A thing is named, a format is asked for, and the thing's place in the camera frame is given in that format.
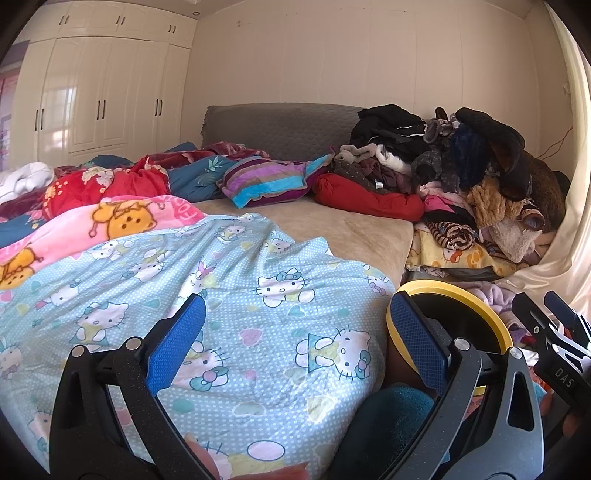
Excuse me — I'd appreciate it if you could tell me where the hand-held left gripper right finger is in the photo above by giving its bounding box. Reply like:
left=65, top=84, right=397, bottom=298
left=383, top=291, right=544, bottom=480

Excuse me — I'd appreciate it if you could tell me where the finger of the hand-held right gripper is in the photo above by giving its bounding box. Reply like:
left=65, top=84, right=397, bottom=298
left=544, top=290, right=591, bottom=345
left=512, top=292, right=563, bottom=345

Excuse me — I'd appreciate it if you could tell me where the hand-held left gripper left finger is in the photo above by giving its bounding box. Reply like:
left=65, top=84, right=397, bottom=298
left=48, top=293, right=218, bottom=480

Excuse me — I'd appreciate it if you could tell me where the yellow rimmed black bin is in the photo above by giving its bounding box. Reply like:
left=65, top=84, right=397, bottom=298
left=385, top=280, right=512, bottom=398

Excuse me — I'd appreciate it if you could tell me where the person's right hand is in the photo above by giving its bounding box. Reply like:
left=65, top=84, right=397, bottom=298
left=538, top=392, right=591, bottom=439

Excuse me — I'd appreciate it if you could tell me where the person's left hand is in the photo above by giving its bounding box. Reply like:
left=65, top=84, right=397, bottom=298
left=185, top=431, right=310, bottom=480

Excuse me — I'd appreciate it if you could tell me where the lilac fleece cloth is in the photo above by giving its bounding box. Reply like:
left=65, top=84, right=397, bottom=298
left=471, top=281, right=527, bottom=324

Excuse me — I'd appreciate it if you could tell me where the light blue cat printed blanket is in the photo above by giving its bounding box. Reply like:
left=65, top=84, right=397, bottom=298
left=0, top=212, right=398, bottom=480

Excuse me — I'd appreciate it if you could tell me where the cream fleece garment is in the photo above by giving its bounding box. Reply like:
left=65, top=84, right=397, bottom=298
left=489, top=217, right=550, bottom=264

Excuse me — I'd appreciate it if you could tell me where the yellow cat printed blanket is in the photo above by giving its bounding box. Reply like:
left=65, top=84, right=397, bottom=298
left=406, top=228, right=532, bottom=280

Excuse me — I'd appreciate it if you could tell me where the dark teal cloth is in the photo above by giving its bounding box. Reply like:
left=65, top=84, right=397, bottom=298
left=328, top=383, right=451, bottom=480

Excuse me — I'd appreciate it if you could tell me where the tiger striped cloth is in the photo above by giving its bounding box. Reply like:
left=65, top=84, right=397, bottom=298
left=425, top=222, right=481, bottom=251

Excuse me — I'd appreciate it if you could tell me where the tan fuzzy garment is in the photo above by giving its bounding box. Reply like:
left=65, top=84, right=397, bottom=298
left=466, top=178, right=525, bottom=229

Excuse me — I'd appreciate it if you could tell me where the brown plush garment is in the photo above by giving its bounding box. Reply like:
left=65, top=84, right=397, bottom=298
left=522, top=148, right=568, bottom=234

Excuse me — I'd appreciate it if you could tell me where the pink garment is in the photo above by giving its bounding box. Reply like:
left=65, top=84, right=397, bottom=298
left=422, top=194, right=469, bottom=215

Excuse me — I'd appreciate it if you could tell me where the beige bed sheet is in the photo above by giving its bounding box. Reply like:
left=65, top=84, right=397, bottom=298
left=191, top=196, right=415, bottom=289

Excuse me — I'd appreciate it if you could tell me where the red garment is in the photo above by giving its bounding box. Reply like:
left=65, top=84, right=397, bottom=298
left=314, top=173, right=426, bottom=221

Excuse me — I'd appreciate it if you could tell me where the pink bear printed blanket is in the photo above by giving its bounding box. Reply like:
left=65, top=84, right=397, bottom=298
left=0, top=195, right=220, bottom=289

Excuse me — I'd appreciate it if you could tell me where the red floral quilt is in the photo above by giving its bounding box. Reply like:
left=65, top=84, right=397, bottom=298
left=41, top=156, right=171, bottom=217

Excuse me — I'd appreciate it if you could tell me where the navy fuzzy garment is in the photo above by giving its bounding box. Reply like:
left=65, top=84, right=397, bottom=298
left=450, top=124, right=490, bottom=195

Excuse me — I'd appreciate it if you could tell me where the blue leaf printed quilt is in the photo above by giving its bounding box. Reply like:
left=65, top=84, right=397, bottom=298
left=88, top=142, right=241, bottom=201

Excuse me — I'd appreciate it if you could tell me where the dark maroon folded garment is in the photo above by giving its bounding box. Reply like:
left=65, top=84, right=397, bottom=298
left=332, top=157, right=416, bottom=195

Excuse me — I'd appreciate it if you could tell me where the grey dotted garment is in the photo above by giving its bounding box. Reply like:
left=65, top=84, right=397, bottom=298
left=411, top=150, right=455, bottom=188

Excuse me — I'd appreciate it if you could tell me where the white fleece garment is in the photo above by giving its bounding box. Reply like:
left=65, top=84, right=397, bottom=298
left=376, top=143, right=414, bottom=174

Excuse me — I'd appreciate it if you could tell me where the striped pillow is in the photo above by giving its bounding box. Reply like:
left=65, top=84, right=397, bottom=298
left=217, top=154, right=334, bottom=208

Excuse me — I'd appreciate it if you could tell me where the black plush garment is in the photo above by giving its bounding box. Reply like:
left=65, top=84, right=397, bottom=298
left=455, top=107, right=529, bottom=201

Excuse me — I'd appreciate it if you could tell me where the maroon floral blanket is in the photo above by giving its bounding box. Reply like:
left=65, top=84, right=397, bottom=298
left=148, top=142, right=271, bottom=169

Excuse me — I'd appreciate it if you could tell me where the black jacket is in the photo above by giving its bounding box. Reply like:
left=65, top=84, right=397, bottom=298
left=349, top=104, right=428, bottom=160

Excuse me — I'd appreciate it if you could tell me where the white cloth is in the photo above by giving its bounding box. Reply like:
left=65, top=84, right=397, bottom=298
left=0, top=161, right=55, bottom=199

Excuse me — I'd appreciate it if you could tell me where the grey headboard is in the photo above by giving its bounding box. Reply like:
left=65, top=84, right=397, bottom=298
left=201, top=104, right=370, bottom=160

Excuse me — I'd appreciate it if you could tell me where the white wardrobe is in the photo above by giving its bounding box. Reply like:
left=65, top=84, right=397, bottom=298
left=14, top=0, right=197, bottom=169

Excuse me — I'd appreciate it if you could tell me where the pink printed curtain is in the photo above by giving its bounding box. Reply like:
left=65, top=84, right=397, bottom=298
left=0, top=69, right=19, bottom=171

